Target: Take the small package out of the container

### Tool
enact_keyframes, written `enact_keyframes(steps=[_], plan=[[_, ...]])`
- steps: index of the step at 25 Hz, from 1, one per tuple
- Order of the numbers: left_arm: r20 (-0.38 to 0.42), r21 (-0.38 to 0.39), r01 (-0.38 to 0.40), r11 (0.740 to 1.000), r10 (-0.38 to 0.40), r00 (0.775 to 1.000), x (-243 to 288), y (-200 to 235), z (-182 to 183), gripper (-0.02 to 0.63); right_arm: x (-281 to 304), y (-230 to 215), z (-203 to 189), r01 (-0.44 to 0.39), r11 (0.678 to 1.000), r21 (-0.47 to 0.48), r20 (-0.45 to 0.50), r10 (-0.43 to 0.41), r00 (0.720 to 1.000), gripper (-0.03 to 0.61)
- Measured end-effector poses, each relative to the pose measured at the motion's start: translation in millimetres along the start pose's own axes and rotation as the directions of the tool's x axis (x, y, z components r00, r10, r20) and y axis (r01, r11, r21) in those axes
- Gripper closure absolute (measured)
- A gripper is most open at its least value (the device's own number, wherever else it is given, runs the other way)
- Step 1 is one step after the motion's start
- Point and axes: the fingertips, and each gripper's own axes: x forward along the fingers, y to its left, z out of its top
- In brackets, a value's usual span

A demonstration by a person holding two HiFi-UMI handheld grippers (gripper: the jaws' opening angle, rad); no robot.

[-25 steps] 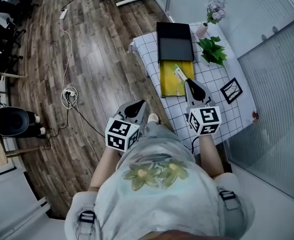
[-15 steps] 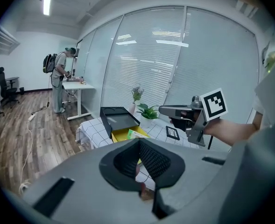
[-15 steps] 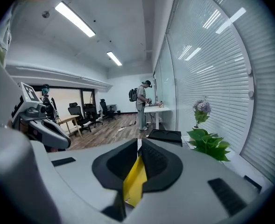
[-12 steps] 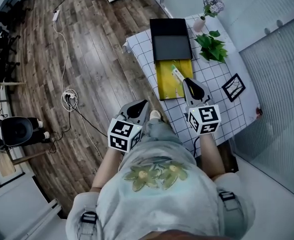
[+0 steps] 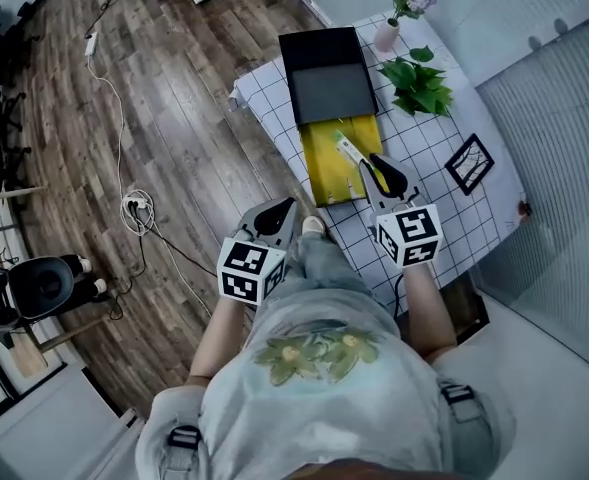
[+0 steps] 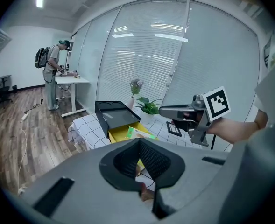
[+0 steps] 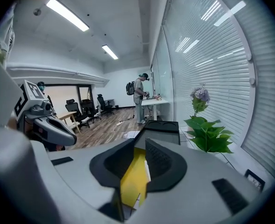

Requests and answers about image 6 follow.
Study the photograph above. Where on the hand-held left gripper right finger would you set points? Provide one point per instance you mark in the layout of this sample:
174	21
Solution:
156	162

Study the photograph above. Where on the small pink object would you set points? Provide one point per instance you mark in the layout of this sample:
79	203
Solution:
76	75

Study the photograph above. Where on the black waste bin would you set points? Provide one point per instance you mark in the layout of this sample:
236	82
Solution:
14	87

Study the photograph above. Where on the person's flower print shirt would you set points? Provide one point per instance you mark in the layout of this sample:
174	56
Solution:
273	94

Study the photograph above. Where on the round black table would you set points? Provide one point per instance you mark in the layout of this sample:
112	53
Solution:
4	77

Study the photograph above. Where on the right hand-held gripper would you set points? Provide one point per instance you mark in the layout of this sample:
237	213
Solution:
216	104

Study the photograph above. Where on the purple flowers in pink vase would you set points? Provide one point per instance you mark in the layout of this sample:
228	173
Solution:
135	85

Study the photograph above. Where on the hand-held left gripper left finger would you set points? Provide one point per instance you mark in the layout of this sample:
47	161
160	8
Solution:
125	162

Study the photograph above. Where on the yellow box with black lid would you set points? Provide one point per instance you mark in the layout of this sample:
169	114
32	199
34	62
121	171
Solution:
118	115

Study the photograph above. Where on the green white packet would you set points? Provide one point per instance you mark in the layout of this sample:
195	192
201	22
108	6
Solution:
138	133

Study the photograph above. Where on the green potted plant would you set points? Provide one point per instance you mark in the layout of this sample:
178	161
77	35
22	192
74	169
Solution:
149	107

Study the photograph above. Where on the black picture frame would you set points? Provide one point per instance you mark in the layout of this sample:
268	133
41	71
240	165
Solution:
173	128

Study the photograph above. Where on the person's right forearm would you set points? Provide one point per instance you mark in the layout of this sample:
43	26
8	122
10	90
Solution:
233	129

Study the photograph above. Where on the long white power strip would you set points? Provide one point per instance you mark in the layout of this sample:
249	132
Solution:
25	116

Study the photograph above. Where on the table with white grid tablecloth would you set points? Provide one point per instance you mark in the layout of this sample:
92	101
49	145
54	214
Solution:
88	134

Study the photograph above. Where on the white standing desk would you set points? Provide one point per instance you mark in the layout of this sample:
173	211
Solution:
72	80

